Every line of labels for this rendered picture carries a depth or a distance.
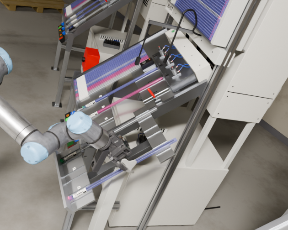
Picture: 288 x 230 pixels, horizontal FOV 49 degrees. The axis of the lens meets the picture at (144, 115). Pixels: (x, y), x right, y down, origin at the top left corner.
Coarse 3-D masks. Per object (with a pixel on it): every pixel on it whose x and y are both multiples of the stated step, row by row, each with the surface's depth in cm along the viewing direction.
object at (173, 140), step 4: (172, 140) 129; (176, 140) 129; (164, 144) 129; (168, 144) 129; (156, 148) 129; (160, 148) 129; (148, 152) 130; (152, 152) 129; (144, 156) 129; (148, 156) 129; (136, 160) 129; (140, 160) 129; (112, 172) 129; (116, 172) 129; (120, 172) 129; (108, 176) 129; (112, 176) 129; (100, 180) 129; (104, 180) 129; (92, 184) 129; (96, 184) 129; (88, 188) 128; (72, 196) 129
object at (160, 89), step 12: (156, 36) 205; (144, 48) 201; (156, 48) 194; (144, 72) 182; (156, 72) 177; (144, 84) 174; (156, 84) 169; (168, 84) 165; (144, 96) 166; (156, 96) 162; (168, 96) 158
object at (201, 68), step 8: (168, 32) 185; (168, 40) 189; (176, 40) 176; (184, 40) 172; (176, 48) 171; (184, 48) 167; (192, 48) 164; (184, 56) 162; (192, 56) 159; (200, 56) 156; (192, 64) 154; (200, 64) 152; (208, 64) 149; (200, 72) 151; (208, 72) 152; (200, 80) 154
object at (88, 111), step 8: (104, 88) 188; (88, 96) 190; (96, 96) 186; (80, 104) 187; (96, 104) 180; (104, 104) 177; (88, 112) 178; (104, 112) 172; (96, 120) 170; (104, 120) 167; (112, 120) 164; (104, 128) 162
